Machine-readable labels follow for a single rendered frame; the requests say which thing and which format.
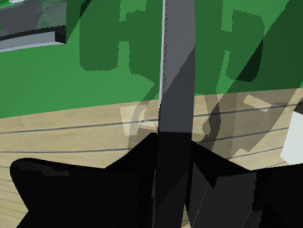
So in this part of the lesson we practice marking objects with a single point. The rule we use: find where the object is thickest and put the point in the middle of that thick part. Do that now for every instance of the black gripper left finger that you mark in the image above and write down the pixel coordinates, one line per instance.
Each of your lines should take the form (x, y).
(120, 193)

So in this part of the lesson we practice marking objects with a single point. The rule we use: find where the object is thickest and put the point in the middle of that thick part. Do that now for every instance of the green mat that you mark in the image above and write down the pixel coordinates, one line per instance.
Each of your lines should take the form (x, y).
(112, 54)

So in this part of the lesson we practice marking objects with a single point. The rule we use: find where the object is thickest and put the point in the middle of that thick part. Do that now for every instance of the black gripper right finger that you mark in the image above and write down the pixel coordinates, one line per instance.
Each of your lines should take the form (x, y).
(221, 194)

